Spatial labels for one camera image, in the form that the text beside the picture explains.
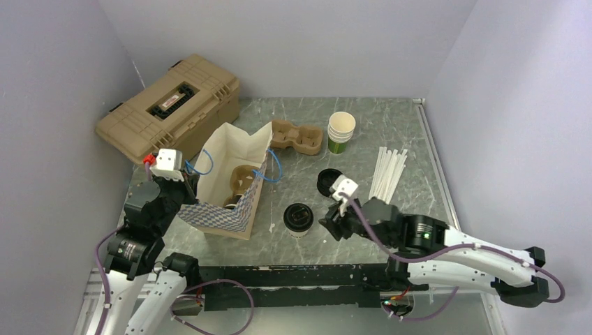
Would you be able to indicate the tan plastic toolbox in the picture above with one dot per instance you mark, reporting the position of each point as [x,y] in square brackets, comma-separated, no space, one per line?
[179,111]

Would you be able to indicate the brown cardboard cup carrier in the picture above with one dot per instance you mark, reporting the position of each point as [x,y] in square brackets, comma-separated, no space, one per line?
[303,139]

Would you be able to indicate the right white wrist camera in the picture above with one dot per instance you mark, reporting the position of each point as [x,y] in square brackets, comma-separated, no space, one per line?
[344,191]

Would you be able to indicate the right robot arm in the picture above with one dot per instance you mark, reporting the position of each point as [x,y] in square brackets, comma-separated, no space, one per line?
[424,251]

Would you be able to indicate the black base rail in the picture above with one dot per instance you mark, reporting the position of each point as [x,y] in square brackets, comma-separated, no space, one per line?
[225,287]

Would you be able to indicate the stack of paper cups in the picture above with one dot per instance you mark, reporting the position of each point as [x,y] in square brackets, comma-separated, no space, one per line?
[340,130]

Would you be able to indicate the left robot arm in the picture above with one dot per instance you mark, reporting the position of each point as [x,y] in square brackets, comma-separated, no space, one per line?
[131,255]

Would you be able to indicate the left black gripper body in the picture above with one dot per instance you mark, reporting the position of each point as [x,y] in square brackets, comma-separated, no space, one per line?
[176,192]

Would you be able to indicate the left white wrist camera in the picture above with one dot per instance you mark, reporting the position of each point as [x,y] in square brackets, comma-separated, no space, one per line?
[166,163]

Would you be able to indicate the bundle of white straws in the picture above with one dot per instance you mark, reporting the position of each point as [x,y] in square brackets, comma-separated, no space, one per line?
[388,170]

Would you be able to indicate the stack of black lids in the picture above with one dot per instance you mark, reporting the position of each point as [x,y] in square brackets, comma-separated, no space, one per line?
[325,180]

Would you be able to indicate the single brown cup carrier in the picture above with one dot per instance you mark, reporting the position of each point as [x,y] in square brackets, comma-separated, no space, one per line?
[241,179]

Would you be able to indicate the blue checkered paper bag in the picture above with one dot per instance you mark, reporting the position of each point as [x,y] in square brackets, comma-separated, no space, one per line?
[233,165]

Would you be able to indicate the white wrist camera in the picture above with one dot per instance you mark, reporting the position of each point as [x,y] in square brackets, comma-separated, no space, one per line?
[166,163]
[344,191]

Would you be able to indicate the white paper coffee cup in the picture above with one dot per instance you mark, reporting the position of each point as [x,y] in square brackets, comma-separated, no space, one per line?
[297,234]

